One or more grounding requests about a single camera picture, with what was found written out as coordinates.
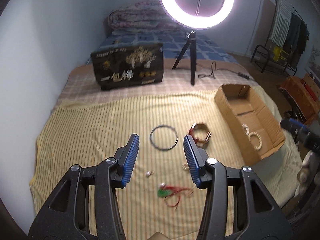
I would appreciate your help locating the white ring light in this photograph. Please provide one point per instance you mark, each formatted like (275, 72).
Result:
(195, 21)

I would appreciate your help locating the green red string charm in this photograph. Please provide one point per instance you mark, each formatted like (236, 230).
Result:
(172, 194)

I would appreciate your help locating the clothes drying rack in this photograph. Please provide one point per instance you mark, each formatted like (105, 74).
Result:
(288, 35)

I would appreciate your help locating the black metal chair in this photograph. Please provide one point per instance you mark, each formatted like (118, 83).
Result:
(262, 58)

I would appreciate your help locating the small pearl earring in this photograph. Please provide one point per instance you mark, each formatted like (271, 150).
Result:
(149, 173)

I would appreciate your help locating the yellow striped bed sheet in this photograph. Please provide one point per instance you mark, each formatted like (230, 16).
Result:
(87, 134)

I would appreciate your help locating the folded floral quilt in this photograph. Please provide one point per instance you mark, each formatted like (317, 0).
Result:
(140, 17)

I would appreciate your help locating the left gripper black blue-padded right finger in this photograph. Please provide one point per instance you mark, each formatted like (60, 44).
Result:
(238, 205)

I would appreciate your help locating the orange wooden cabinet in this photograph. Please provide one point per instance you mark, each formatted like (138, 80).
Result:
(302, 98)

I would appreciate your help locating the brown cardboard box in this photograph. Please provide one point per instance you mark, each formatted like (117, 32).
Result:
(253, 126)

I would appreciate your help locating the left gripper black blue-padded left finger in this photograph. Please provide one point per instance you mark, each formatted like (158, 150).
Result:
(83, 205)

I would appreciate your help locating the black printed snack bag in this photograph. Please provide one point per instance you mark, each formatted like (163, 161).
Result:
(128, 66)

